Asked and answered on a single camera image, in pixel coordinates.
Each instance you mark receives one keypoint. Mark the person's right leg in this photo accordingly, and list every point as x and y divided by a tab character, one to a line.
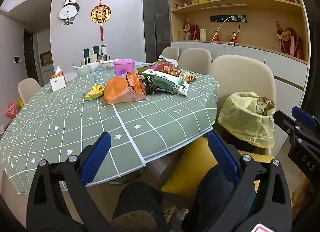
212	197

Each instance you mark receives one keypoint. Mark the orange plastic bag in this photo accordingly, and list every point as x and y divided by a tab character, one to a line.
120	89

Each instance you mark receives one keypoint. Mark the flower doll ornament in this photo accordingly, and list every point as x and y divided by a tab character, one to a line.
187	26

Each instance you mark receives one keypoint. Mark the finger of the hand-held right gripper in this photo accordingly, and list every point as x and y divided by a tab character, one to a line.
286	122
303	117

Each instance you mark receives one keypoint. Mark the red gold knot ornament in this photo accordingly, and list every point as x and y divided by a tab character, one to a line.
100	13

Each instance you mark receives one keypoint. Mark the beige chair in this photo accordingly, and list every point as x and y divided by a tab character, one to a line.
240	74
195	59
170	52
27	89

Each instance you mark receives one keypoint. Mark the yellow snack packet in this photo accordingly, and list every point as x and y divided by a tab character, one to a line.
190	76

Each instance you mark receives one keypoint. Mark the white lidded cup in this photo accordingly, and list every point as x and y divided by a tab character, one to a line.
202	34

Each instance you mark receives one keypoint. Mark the panda wall clock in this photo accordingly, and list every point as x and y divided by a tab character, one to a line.
69	9

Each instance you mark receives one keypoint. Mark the yellow cushion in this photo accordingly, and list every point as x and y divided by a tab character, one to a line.
185	172

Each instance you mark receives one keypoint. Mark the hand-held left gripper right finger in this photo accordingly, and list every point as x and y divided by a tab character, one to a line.
222	154

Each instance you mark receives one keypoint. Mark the red gift bag with doll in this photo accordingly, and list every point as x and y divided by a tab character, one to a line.
291	42

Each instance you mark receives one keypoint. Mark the dark red bag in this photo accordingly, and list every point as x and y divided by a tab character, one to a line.
195	33

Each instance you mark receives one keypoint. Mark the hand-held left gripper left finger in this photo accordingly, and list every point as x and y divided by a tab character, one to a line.
97	154

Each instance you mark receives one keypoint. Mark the yellow snack wrapper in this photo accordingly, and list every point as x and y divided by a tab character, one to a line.
93	92

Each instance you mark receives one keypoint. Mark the brown patterned packet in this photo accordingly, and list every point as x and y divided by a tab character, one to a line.
265	104

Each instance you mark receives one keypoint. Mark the green charger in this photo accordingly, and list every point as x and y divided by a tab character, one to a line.
240	17

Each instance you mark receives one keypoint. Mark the black power strip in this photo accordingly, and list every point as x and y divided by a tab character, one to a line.
220	18

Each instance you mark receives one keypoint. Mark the small white bowl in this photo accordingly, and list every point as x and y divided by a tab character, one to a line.
82	71

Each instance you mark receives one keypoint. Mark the olive green packet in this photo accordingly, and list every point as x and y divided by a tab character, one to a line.
144	69

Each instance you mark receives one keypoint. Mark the red snack bag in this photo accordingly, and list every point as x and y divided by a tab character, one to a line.
167	69

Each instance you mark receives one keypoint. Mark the white striped bag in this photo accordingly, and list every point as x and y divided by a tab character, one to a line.
166	59

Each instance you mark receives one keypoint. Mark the dark bin with yellow bag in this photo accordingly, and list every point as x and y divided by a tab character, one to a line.
240	119

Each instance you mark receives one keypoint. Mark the large flower pattern bowl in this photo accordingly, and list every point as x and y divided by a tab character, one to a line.
108	65

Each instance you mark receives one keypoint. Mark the white orange tissue box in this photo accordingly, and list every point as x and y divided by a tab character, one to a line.
58	82

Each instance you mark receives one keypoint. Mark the white thermos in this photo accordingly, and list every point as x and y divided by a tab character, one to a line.
103	51

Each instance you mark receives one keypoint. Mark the black snack wrapper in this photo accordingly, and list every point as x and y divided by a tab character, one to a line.
150	89

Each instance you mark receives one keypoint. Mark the pink plastic bag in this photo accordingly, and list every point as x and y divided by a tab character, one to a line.
11	109

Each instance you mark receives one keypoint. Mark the dark teal thermos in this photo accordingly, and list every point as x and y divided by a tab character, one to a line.
86	54
95	50

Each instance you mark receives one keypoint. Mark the wooden shelf unit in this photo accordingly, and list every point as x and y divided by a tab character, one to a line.
262	29

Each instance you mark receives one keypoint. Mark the steel pitcher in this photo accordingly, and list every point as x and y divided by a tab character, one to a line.
102	58

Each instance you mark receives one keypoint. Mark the small red figurine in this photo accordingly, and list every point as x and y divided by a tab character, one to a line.
216	37
233	37

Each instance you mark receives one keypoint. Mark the green white food bag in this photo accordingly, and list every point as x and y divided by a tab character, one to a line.
165	82

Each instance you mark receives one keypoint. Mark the dark glass cabinet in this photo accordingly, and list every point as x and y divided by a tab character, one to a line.
156	22

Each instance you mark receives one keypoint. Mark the purple toy bin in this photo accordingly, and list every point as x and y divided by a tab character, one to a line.
123	66

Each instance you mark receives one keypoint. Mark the person's leg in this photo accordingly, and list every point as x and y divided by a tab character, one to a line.
137	199
212	197

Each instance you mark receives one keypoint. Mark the dark door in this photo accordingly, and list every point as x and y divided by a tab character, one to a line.
30	54

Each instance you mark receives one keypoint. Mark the person's left leg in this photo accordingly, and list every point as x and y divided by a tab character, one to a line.
137	199

